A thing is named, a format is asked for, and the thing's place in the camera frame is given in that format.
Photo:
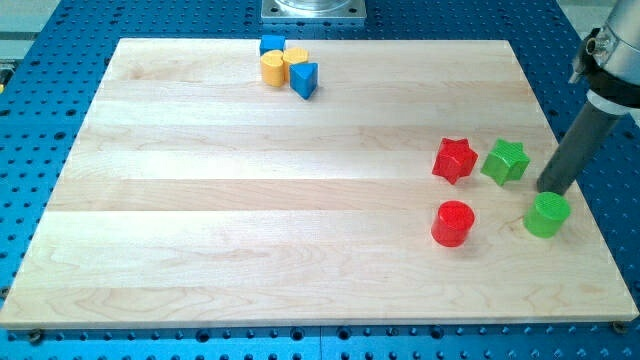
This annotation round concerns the red cylinder block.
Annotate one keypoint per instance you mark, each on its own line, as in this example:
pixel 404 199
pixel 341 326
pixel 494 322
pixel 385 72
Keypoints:
pixel 452 224

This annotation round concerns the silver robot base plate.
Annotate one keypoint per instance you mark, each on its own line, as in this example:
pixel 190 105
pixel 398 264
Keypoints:
pixel 313 11

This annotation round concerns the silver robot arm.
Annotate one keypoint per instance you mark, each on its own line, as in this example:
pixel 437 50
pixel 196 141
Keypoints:
pixel 608 58

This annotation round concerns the yellow hexagon block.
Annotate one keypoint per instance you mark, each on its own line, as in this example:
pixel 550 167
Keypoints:
pixel 292 56

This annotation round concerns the red star block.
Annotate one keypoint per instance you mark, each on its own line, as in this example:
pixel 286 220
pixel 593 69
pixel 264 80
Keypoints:
pixel 455 159

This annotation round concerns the blue cube block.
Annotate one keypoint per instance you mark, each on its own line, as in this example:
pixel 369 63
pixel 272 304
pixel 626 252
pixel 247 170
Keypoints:
pixel 271 43

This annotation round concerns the light wooden board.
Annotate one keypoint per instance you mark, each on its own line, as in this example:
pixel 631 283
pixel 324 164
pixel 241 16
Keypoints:
pixel 197 196

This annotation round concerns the green cylinder block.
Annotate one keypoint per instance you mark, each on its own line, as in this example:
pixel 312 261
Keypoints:
pixel 546 215

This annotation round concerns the green star block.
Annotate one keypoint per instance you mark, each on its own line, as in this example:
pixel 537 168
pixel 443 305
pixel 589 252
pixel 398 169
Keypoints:
pixel 506 161

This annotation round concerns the yellow heart block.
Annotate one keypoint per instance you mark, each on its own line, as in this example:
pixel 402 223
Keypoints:
pixel 272 68

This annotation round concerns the blue triangle block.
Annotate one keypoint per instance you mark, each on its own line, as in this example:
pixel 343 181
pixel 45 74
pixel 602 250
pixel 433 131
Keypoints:
pixel 304 79

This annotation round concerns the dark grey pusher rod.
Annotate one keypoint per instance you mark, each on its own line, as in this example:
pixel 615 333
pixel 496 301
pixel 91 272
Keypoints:
pixel 584 138

